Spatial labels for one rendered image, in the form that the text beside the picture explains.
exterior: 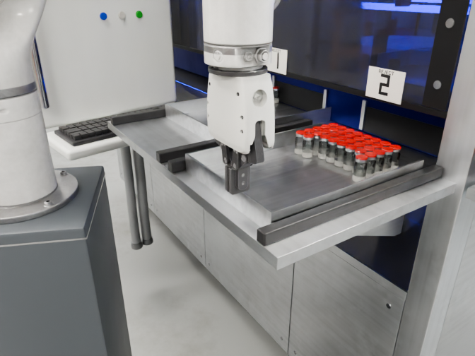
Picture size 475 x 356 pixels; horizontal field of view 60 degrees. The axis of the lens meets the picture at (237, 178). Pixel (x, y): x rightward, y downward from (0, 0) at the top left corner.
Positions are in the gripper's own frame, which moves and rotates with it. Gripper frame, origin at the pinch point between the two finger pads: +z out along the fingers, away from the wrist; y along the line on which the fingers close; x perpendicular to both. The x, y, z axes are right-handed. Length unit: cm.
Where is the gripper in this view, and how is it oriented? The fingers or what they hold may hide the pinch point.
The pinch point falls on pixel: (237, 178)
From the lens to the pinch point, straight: 58.5
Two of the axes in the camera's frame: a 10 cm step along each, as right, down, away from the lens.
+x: -8.4, 2.3, -5.0
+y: -5.5, -3.6, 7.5
